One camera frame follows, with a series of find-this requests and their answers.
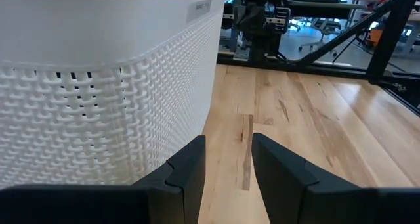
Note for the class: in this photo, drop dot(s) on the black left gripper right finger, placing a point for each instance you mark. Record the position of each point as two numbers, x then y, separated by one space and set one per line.
285 184

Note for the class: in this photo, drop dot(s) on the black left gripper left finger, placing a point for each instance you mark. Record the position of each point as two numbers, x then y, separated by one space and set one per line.
183 184

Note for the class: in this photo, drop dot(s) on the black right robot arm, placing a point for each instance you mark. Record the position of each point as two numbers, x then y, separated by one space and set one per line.
259 23

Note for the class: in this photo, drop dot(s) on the white perforated laundry basket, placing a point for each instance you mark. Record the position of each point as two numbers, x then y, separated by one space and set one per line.
98 86

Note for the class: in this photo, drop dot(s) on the grey office chair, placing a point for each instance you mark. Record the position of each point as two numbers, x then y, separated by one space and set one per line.
323 28

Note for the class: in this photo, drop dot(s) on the dark desk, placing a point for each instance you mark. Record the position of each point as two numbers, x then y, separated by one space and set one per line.
323 7

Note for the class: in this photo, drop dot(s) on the black diagonal frame brace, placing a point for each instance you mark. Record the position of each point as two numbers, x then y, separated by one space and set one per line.
344 30

